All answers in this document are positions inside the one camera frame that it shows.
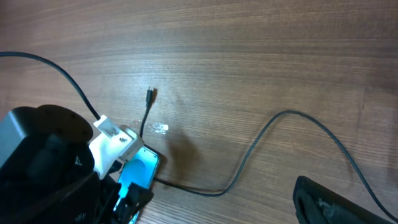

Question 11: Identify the black USB charging cable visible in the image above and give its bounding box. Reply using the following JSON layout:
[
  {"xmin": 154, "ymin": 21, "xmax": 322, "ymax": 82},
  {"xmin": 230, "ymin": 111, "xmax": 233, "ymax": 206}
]
[{"xmin": 139, "ymin": 86, "xmax": 398, "ymax": 223}]

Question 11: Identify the black left camera cable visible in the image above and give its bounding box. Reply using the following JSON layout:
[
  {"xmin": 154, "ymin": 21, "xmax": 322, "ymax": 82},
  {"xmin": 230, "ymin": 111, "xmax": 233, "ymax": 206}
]
[{"xmin": 0, "ymin": 51, "xmax": 102, "ymax": 121}]

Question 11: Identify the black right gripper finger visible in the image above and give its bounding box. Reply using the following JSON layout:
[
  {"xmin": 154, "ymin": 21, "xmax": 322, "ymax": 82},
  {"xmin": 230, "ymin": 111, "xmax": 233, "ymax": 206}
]
[{"xmin": 293, "ymin": 175, "xmax": 392, "ymax": 224}]

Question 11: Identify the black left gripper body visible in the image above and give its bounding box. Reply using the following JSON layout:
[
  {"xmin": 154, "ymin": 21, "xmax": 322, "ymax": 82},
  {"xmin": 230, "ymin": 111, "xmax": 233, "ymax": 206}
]
[{"xmin": 74, "ymin": 161, "xmax": 122, "ymax": 223}]

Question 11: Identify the turquoise screen smartphone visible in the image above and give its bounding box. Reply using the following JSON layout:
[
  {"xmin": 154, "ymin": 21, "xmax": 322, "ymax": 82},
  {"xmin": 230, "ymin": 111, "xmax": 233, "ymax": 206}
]
[{"xmin": 115, "ymin": 145, "xmax": 160, "ymax": 223}]

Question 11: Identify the clear tape piece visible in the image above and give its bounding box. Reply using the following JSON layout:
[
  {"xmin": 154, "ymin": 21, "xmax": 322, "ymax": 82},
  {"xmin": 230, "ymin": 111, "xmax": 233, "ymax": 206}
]
[{"xmin": 128, "ymin": 119, "xmax": 169, "ymax": 134}]

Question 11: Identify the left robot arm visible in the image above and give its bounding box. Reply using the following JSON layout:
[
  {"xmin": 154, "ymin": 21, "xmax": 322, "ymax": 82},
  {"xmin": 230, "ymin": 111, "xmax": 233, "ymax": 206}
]
[{"xmin": 1, "ymin": 105, "xmax": 154, "ymax": 223}]

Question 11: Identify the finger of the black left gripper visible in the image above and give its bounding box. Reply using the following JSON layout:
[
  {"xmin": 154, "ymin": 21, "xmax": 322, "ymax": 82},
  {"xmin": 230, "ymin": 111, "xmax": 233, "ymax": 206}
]
[{"xmin": 116, "ymin": 183, "xmax": 154, "ymax": 224}]

